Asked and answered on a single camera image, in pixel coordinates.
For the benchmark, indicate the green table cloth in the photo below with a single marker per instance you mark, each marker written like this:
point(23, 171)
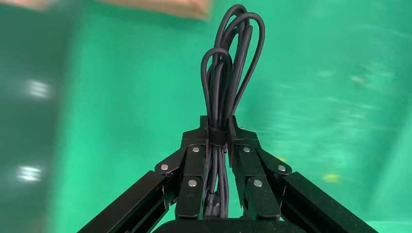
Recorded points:
point(322, 96)

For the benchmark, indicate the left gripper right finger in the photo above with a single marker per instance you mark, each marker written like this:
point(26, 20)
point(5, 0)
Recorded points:
point(254, 170)

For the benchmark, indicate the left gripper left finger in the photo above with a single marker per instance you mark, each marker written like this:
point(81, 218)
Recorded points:
point(193, 167)

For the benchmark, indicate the brown cardboard box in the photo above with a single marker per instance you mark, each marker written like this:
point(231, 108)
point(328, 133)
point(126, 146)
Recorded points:
point(180, 8)

